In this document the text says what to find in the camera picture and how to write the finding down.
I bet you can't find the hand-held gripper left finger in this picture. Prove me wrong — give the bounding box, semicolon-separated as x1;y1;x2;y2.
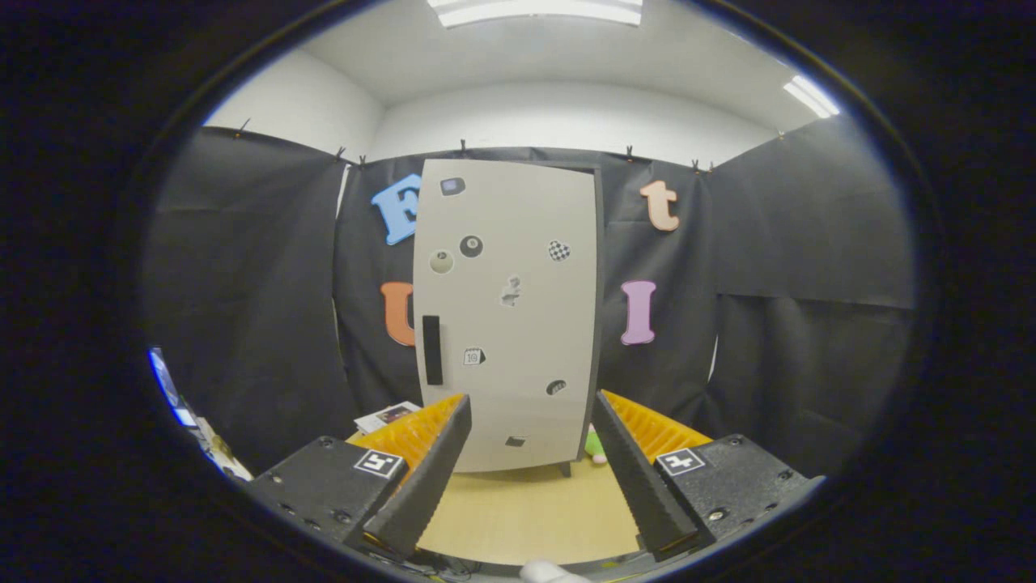
243;394;473;560

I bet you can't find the white cardboard box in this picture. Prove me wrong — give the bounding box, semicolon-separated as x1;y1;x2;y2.
354;401;423;435

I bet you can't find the dark grey shoe cabinet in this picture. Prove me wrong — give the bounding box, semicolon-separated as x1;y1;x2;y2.
411;156;606;479

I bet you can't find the long ceiling light panel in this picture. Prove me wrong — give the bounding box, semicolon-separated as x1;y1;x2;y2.
427;0;644;29

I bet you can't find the black backdrop cloth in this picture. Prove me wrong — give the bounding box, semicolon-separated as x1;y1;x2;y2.
142;113;917;479

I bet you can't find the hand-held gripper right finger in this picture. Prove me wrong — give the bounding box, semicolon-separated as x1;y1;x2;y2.
589;389;826;562

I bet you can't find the white cluttered device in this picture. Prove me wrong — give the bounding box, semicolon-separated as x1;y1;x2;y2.
193;417;253;483

